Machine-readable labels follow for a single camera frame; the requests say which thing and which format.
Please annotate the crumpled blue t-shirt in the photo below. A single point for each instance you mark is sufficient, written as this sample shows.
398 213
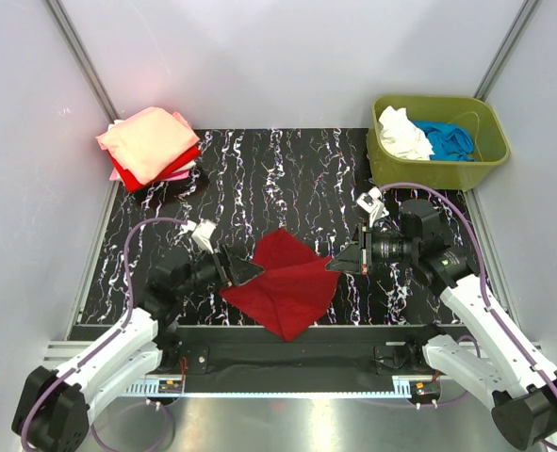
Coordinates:
450 143

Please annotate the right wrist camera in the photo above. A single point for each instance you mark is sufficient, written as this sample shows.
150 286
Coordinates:
372 203

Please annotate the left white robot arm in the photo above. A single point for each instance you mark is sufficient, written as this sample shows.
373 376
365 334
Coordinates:
58 406

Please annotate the aluminium frame post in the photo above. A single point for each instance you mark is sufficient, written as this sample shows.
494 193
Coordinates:
78 50
507 47

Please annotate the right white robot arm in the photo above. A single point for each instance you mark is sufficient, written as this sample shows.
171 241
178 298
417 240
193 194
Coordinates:
516 382

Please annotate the olive green plastic bin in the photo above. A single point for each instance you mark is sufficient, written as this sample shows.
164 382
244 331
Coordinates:
490 146

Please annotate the folded pink t-shirt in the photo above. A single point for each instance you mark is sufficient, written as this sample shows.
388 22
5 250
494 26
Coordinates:
181 117

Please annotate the folded red t-shirt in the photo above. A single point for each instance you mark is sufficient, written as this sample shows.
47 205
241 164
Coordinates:
132 184

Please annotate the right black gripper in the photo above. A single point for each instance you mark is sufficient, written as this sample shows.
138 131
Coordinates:
358 257

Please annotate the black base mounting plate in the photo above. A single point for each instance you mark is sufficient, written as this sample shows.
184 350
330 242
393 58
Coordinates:
336 360

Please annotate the folded peach t-shirt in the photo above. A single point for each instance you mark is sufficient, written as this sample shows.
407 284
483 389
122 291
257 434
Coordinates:
147 142

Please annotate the dark red t-shirt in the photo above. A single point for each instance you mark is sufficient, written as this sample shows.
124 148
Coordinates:
294 290

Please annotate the right aluminium frame post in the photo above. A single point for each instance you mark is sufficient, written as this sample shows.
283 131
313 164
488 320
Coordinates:
507 47

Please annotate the crumpled white t-shirt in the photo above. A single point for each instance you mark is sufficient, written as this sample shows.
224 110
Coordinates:
402 138

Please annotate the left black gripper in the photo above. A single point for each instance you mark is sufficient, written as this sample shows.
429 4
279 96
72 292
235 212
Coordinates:
231 269

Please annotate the left aluminium frame post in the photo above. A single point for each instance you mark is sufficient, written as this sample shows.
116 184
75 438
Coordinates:
78 50

